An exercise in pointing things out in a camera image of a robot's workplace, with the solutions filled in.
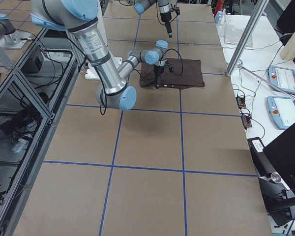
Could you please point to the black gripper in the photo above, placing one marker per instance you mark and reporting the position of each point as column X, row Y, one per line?
column 166, row 18
column 159, row 70

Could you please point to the dark brown t-shirt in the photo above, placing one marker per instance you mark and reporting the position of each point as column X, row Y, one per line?
column 187, row 73

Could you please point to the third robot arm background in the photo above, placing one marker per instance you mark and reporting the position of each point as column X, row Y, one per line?
column 10, row 38

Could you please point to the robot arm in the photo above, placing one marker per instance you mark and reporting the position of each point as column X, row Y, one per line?
column 79, row 18
column 163, row 7

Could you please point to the red cylinder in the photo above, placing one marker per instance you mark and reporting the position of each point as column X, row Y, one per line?
column 219, row 6

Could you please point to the clear plastic bag with parts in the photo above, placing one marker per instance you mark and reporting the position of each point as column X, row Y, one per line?
column 232, row 27

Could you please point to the orange connector board far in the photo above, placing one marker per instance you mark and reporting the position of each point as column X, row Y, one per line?
column 241, row 102

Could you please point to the orange connector board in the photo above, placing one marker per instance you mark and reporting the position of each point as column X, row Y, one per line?
column 241, row 102
column 246, row 120

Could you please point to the orange connector board near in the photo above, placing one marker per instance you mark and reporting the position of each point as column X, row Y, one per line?
column 246, row 120

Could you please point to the black box with label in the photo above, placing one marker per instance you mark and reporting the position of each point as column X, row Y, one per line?
column 261, row 163

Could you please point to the far teach pendant tablet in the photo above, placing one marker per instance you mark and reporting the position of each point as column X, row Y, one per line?
column 284, row 78

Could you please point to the teach pendant tablet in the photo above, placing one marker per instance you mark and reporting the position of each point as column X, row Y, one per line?
column 282, row 111
column 284, row 78

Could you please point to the near teach pendant tablet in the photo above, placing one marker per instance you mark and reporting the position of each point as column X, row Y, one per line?
column 282, row 111

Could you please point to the black monitor on stand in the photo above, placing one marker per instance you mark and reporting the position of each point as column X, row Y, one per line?
column 279, row 202

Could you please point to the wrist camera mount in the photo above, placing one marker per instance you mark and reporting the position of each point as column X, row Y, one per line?
column 176, row 10
column 170, row 67

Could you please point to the aluminium frame post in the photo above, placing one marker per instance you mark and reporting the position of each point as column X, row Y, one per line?
column 252, row 22

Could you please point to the aluminium frame rack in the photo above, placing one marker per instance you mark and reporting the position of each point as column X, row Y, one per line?
column 33, row 93

